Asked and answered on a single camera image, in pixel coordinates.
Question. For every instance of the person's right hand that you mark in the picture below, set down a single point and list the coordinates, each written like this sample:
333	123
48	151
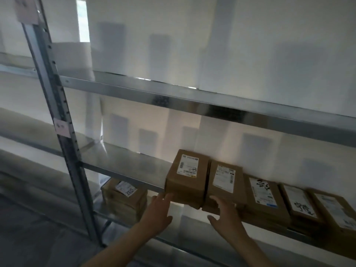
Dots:
229	222

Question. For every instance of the person's left hand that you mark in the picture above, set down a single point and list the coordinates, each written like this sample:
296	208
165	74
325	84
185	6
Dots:
155	216

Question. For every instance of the person's left thumb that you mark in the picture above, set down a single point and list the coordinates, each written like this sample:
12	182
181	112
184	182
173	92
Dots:
168	221

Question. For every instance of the person's right thumb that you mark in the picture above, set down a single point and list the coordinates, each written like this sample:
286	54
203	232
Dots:
212	219

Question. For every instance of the brown cardboard box white label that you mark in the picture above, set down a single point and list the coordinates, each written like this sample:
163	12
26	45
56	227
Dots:
338	219
187	186
226	194
122	202

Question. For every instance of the person's left forearm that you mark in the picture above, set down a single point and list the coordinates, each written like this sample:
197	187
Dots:
122	250

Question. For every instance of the person's right forearm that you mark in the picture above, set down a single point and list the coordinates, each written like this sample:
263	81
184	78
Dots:
250	253

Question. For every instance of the cardboard box black scribbled label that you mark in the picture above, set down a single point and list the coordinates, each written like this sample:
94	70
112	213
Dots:
301	211
267	208

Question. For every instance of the grey metal shelving rack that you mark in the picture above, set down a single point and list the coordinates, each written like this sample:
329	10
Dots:
172	95

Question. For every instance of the white paper rack label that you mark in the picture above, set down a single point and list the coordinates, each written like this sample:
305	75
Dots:
61	127
25	8

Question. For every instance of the bright window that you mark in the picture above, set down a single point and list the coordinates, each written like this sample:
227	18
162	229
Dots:
82	19

